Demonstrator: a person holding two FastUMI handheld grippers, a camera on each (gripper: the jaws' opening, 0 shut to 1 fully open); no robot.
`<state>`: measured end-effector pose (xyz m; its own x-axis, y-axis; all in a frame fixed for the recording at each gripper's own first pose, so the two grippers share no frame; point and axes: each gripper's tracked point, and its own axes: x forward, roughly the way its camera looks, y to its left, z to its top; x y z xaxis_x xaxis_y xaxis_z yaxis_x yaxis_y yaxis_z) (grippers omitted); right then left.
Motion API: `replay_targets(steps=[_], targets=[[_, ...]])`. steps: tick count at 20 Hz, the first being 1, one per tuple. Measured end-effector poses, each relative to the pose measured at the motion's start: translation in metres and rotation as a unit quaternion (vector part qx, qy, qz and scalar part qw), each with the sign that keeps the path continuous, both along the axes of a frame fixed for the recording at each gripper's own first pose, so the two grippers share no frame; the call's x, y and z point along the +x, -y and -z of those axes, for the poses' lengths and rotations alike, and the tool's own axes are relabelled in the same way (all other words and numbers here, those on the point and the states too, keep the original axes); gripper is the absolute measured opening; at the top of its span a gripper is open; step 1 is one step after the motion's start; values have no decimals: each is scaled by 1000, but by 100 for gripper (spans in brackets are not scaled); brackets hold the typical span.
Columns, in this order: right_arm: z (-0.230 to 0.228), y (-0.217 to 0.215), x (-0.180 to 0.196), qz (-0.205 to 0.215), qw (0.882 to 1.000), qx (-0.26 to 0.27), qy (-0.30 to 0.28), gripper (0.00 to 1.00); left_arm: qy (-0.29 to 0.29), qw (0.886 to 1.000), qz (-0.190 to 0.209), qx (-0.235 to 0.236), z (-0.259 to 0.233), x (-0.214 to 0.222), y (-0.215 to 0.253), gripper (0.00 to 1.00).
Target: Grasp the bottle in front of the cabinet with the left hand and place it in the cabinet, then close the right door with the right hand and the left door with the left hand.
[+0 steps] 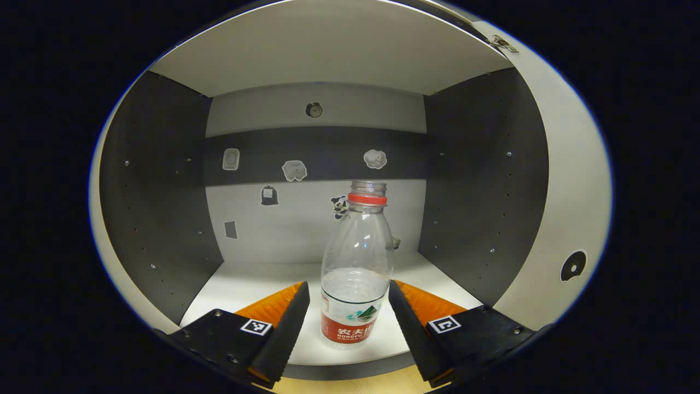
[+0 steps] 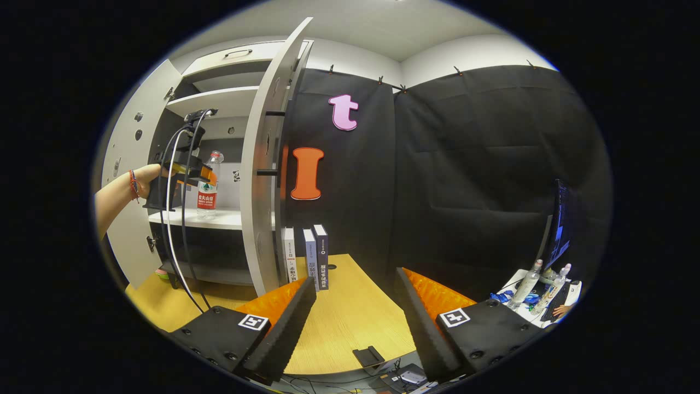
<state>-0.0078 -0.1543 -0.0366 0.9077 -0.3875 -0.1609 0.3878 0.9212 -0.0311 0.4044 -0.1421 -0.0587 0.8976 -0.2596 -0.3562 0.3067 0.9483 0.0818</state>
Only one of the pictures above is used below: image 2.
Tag grey router box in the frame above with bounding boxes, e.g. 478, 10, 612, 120
396, 364, 428, 386

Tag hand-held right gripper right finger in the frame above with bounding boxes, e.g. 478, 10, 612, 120
395, 267, 542, 384

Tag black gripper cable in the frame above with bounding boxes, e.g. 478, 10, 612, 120
157, 129, 204, 314
180, 109, 215, 311

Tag black computer monitor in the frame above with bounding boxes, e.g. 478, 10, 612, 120
539, 179, 575, 274

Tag white cabinet shelf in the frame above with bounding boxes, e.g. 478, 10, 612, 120
166, 86, 260, 118
149, 207, 277, 230

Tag black phone stand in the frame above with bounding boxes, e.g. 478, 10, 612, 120
353, 346, 385, 368

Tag clear plastic bottle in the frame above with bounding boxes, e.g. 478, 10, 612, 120
533, 263, 572, 315
511, 259, 544, 310

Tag black keyboard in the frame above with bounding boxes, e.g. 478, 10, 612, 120
539, 282, 573, 321

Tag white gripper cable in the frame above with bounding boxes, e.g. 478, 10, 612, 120
166, 129, 206, 314

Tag white door with cat sticker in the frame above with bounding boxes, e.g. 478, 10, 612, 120
240, 16, 315, 297

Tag blue plastic wrapper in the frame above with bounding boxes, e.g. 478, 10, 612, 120
489, 292, 539, 306

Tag white and grey cabinet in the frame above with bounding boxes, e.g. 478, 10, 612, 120
148, 39, 315, 291

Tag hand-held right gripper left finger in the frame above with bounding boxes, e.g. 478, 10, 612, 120
170, 276, 318, 386

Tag white book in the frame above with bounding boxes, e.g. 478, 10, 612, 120
283, 227, 299, 285

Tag white door with phone sticker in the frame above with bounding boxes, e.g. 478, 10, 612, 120
100, 59, 184, 289

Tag water bottle with red label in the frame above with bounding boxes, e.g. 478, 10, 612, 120
196, 150, 225, 221

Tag white side desk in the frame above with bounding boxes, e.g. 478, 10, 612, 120
492, 268, 583, 329

